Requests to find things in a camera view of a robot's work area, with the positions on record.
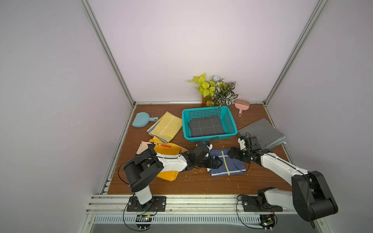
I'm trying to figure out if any teal plastic perforated basket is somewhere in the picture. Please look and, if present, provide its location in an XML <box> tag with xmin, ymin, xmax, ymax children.
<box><xmin>182</xmin><ymin>106</ymin><xmax>238</xmax><ymax>142</ymax></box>

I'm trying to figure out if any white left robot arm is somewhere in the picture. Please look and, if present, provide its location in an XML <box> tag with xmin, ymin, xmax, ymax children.
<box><xmin>123</xmin><ymin>142</ymin><xmax>223</xmax><ymax>205</ymax></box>

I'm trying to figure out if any pink hand brush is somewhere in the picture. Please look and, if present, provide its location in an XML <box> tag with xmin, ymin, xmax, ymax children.
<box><xmin>235</xmin><ymin>99</ymin><xmax>250</xmax><ymax>117</ymax></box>

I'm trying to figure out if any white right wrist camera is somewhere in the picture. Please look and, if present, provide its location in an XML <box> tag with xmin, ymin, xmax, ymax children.
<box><xmin>238</xmin><ymin>138</ymin><xmax>246</xmax><ymax>150</ymax></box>

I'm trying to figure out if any dark grey checked pillowcase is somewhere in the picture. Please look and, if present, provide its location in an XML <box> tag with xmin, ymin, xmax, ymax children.
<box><xmin>188</xmin><ymin>116</ymin><xmax>225</xmax><ymax>137</ymax></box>

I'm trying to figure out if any right circuit board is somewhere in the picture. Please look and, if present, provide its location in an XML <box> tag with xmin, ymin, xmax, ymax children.
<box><xmin>259</xmin><ymin>215</ymin><xmax>276</xmax><ymax>231</ymax></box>

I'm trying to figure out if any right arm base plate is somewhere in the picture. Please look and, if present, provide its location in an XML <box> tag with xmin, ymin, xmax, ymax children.
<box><xmin>239</xmin><ymin>195</ymin><xmax>283</xmax><ymax>213</ymax></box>

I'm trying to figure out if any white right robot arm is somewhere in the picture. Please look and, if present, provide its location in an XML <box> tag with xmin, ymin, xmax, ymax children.
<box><xmin>228</xmin><ymin>136</ymin><xmax>339</xmax><ymax>222</ymax></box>

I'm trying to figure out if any left circuit board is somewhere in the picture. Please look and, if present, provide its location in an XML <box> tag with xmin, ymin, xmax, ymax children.
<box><xmin>135</xmin><ymin>215</ymin><xmax>153</xmax><ymax>232</ymax></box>

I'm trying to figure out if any olive yellow zigzag pillowcase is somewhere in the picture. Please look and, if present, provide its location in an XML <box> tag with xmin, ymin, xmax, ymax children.
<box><xmin>147</xmin><ymin>112</ymin><xmax>183</xmax><ymax>143</ymax></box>

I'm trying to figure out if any light grey pillowcase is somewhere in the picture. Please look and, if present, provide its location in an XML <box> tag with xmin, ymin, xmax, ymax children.
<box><xmin>238</xmin><ymin>118</ymin><xmax>286</xmax><ymax>150</ymax></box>

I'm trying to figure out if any orange patterned pillowcase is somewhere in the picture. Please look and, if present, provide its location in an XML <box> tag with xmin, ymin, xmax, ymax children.
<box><xmin>136</xmin><ymin>137</ymin><xmax>187</xmax><ymax>182</ymax></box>

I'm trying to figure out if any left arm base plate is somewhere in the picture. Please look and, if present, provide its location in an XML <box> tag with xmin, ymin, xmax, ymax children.
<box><xmin>126</xmin><ymin>196</ymin><xmax>167</xmax><ymax>213</ymax></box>

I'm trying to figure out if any circuit board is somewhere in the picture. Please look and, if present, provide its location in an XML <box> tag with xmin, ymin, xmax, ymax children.
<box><xmin>135</xmin><ymin>215</ymin><xmax>153</xmax><ymax>232</ymax></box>
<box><xmin>259</xmin><ymin>215</ymin><xmax>276</xmax><ymax>231</ymax></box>

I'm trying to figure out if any light blue dustpan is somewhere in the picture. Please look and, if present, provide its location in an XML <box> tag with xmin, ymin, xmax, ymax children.
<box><xmin>132</xmin><ymin>112</ymin><xmax>159</xmax><ymax>128</ymax></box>

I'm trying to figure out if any navy striped pillowcase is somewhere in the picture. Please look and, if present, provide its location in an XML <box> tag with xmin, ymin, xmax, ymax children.
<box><xmin>207</xmin><ymin>149</ymin><xmax>247</xmax><ymax>177</ymax></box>

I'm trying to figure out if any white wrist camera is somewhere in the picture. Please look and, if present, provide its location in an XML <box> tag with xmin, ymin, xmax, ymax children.
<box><xmin>203</xmin><ymin>141</ymin><xmax>213</xmax><ymax>151</ymax></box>
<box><xmin>238</xmin><ymin>138</ymin><xmax>246</xmax><ymax>150</ymax></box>

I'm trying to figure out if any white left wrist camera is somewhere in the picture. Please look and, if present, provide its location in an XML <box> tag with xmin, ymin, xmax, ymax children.
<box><xmin>203</xmin><ymin>141</ymin><xmax>213</xmax><ymax>151</ymax></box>

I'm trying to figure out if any artificial potted plant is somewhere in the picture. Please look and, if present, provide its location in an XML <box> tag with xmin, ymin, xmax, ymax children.
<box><xmin>189</xmin><ymin>73</ymin><xmax>239</xmax><ymax>107</ymax></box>

